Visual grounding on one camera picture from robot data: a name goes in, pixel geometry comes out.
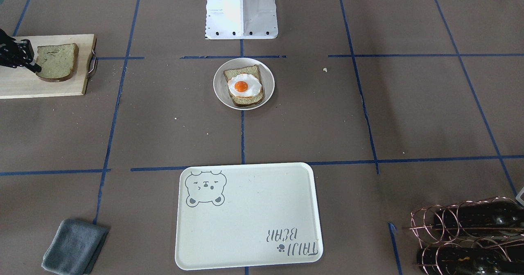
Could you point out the grey folded cloth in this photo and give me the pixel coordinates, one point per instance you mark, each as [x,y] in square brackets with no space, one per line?
[75,248]

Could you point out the dark wine bottle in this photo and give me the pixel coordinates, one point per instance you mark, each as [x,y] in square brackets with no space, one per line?
[494,219]
[466,261]

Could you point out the bread slice with egg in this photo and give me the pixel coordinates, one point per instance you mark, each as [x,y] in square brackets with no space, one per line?
[253,70]

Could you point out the fried egg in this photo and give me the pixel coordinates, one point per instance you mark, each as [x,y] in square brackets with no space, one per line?
[244,86]

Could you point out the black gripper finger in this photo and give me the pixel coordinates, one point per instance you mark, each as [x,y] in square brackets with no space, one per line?
[35,67]

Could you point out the white bowl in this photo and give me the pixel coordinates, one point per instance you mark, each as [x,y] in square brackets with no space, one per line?
[221,88]

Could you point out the copper wire bottle rack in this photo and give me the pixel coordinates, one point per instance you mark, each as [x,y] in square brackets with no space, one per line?
[482,237]

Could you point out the middle dark wine bottle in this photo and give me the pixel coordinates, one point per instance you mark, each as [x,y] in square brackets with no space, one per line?
[494,219]

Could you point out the cream bear tray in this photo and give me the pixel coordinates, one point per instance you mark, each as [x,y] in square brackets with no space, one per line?
[247,215]

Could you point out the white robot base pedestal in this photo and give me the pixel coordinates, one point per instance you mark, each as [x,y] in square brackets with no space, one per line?
[241,19]

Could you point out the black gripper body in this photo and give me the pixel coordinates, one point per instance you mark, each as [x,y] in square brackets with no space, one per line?
[12,54]

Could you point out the front dark wine bottle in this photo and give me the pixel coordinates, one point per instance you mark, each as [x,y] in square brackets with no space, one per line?
[466,261]

